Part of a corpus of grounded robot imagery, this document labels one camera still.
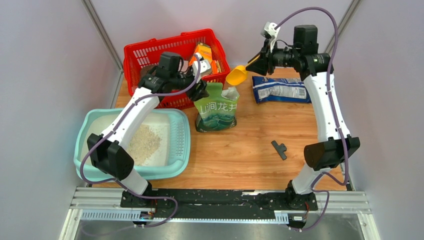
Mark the orange green sponge pack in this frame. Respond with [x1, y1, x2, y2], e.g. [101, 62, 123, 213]
[188, 42, 213, 66]

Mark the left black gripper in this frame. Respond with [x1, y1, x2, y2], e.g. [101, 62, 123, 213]
[170, 66, 210, 102]

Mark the beige cat litter pile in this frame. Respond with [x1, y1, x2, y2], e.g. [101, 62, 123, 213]
[127, 124, 162, 166]

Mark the brown round box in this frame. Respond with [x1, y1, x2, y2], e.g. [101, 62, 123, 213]
[139, 64, 157, 81]

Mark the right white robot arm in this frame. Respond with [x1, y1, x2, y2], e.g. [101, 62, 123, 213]
[246, 22, 360, 210]

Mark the black bag clip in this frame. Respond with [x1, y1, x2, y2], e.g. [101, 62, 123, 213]
[271, 140, 287, 161]

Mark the blue white snack bag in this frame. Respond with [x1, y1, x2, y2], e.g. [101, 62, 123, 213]
[252, 76, 312, 104]

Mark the teal plastic litter box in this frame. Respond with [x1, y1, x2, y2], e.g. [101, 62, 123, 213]
[73, 108, 191, 180]

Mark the yellow plastic scoop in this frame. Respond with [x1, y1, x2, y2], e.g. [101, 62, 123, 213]
[225, 64, 248, 86]

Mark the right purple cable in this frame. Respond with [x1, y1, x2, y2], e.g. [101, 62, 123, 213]
[274, 7, 350, 232]

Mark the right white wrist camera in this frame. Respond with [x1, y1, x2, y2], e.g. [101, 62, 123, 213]
[260, 22, 280, 53]

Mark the green litter bag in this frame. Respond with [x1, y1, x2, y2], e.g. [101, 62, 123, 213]
[194, 82, 240, 133]

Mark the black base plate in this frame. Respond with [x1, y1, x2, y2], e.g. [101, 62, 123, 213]
[120, 188, 318, 220]

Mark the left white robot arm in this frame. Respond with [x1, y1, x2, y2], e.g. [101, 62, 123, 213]
[80, 51, 209, 208]

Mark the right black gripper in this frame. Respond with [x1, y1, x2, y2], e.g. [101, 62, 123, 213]
[246, 38, 300, 76]

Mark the red plastic shopping basket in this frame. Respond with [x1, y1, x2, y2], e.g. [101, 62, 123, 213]
[123, 28, 231, 96]

